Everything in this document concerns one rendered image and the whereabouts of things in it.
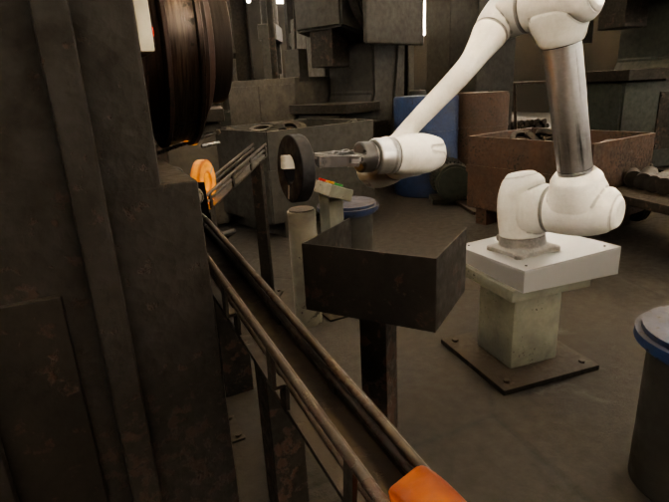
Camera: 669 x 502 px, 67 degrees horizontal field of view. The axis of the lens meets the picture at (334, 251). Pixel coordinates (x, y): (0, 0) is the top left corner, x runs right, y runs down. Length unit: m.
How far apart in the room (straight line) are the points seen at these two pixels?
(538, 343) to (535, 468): 0.54
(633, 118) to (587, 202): 4.38
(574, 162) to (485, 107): 3.27
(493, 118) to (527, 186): 3.18
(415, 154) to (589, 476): 0.95
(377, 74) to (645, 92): 2.67
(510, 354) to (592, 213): 0.57
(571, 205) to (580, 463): 0.73
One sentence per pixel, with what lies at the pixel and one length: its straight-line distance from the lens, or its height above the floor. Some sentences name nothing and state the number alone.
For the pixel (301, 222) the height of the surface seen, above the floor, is 0.48.
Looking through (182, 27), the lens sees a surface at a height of 1.12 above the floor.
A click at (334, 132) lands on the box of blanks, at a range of 3.79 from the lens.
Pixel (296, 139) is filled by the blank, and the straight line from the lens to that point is 1.14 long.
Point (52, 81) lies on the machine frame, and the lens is 0.78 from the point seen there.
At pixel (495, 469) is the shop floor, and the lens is 1.55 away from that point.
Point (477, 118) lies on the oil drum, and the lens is 4.89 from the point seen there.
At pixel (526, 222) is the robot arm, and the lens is 1.79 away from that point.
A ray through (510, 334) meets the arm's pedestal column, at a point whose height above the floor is 0.15.
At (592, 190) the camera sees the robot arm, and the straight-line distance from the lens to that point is 1.69.
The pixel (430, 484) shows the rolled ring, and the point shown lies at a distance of 0.39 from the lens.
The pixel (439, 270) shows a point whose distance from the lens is 0.89.
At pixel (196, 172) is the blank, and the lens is 1.78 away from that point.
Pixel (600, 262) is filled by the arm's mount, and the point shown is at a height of 0.40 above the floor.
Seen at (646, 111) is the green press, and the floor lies 0.61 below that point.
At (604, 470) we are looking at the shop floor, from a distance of 1.63.
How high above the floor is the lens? 1.00
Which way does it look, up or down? 18 degrees down
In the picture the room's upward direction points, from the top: 3 degrees counter-clockwise
